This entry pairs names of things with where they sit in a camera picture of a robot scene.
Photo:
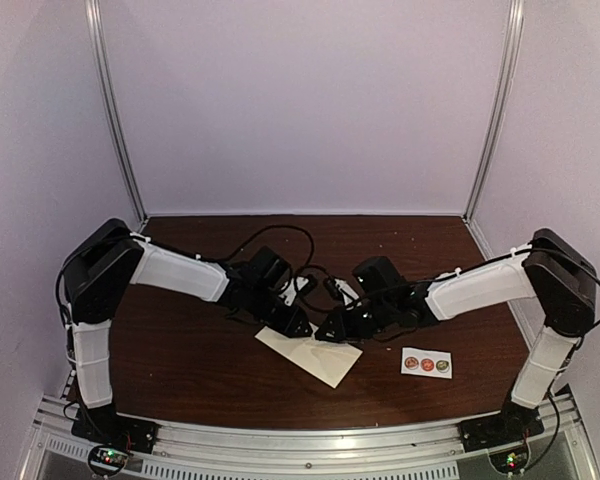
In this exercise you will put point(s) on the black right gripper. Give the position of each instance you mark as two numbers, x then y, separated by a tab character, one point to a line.
343	332

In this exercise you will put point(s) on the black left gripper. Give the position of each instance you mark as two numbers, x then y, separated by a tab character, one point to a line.
296	318

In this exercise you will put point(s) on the cream paper envelope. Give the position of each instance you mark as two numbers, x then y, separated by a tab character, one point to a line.
325	361

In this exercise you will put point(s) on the sticker sheet with three seals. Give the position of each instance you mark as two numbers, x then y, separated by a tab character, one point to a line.
426	363

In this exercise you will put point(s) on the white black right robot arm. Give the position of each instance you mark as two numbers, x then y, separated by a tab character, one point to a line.
546	271

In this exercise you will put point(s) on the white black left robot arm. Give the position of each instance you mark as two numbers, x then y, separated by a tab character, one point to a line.
150	329

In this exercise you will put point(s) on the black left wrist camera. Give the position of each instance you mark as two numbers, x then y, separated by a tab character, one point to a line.
297	288

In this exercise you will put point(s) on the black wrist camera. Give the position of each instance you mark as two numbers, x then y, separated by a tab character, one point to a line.
340	291
297	288

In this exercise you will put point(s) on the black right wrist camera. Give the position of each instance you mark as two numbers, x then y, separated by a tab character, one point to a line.
340	291

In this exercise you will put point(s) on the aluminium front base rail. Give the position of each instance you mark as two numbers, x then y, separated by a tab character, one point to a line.
430	450

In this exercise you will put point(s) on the right aluminium corner post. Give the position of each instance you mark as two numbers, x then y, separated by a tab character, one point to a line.
508	64

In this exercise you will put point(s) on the aluminium corner post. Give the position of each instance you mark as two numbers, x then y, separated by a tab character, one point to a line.
508	64
112	115

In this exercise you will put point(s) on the left aluminium corner post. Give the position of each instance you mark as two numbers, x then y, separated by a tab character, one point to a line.
112	115

